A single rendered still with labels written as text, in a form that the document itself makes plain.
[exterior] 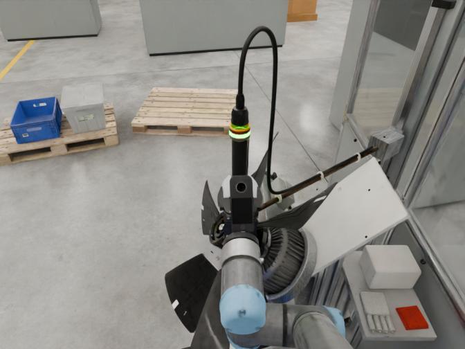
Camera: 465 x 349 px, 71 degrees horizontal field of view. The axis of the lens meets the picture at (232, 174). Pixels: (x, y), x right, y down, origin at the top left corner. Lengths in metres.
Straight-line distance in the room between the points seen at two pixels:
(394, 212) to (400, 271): 0.42
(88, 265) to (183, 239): 0.69
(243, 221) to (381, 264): 0.78
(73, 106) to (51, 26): 4.55
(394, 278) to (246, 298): 0.89
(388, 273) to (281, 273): 0.46
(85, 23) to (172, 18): 2.33
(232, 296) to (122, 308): 1.83
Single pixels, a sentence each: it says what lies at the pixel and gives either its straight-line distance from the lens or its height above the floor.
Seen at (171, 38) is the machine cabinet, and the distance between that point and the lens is 6.37.
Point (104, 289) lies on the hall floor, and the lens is 2.48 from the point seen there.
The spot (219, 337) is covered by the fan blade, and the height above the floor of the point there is 1.18.
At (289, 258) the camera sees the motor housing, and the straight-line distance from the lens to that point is 1.02.
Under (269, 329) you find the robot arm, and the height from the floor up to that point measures 1.38.
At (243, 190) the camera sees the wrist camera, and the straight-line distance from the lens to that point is 0.64.
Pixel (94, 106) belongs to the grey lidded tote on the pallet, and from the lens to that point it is 3.71.
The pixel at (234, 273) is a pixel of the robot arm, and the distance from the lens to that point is 0.59.
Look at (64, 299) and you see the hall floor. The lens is 2.54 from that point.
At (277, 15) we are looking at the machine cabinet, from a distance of 6.67.
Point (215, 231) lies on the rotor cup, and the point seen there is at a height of 1.20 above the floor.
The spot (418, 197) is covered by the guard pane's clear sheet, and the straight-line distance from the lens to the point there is 1.48.
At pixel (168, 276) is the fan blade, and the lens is 1.23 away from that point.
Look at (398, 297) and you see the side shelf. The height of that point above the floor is 0.86.
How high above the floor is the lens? 1.96
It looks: 38 degrees down
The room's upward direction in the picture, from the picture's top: straight up
